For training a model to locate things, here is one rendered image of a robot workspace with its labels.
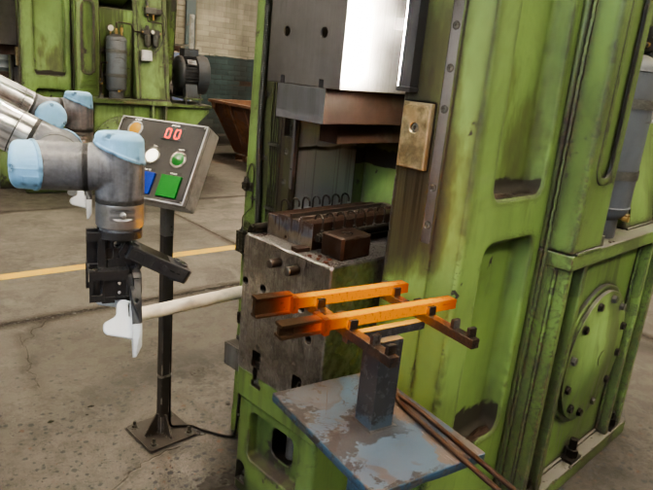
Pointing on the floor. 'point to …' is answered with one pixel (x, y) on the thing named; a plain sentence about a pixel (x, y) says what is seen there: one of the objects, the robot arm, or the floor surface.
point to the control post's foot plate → (144, 430)
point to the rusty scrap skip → (234, 123)
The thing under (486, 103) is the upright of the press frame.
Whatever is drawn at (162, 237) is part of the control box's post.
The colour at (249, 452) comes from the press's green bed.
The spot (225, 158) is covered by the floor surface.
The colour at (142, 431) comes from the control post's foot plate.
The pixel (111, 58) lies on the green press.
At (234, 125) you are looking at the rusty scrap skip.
